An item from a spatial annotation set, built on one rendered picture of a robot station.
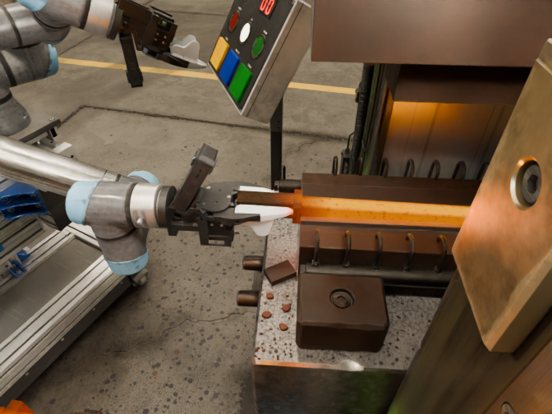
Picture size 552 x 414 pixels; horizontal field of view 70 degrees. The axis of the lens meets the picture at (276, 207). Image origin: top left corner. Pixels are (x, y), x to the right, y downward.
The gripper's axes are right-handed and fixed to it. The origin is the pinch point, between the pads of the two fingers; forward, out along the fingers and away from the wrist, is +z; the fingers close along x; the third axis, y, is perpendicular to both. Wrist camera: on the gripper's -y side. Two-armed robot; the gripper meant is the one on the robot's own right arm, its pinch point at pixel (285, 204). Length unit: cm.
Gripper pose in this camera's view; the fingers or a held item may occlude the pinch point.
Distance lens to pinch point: 63.2
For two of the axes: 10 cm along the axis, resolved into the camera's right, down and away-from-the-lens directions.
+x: -0.7, 6.7, -7.4
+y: -0.1, 7.4, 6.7
